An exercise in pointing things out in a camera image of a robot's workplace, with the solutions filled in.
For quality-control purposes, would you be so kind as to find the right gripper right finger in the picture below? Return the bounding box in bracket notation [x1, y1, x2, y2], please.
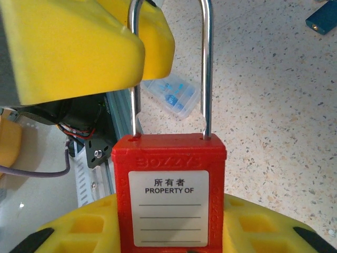
[222, 193, 337, 253]

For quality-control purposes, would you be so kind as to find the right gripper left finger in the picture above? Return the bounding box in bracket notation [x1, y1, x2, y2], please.
[15, 193, 125, 253]

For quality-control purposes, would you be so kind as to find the red safety padlock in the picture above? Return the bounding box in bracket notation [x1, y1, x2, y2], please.
[111, 0, 227, 253]

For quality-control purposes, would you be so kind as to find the blue padlock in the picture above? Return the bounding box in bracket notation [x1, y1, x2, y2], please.
[304, 0, 337, 35]

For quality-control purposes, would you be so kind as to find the clear plastic bag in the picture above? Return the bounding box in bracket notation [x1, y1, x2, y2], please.
[141, 73, 201, 121]

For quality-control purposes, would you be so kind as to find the yellow rounded object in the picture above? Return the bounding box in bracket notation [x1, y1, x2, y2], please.
[0, 115, 23, 176]

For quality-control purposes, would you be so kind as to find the grey slotted cable duct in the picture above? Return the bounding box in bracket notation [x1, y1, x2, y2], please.
[73, 158, 96, 208]

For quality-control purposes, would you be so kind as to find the wide aluminium base rail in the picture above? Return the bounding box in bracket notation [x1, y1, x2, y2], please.
[68, 88, 144, 209]

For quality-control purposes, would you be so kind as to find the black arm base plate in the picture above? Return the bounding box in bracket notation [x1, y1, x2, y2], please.
[83, 131, 117, 170]

